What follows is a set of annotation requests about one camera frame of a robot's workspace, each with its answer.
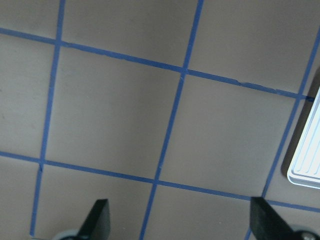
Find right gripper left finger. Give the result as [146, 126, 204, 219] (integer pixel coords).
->
[76, 199, 111, 240]

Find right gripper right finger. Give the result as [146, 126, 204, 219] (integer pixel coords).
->
[250, 197, 294, 240]

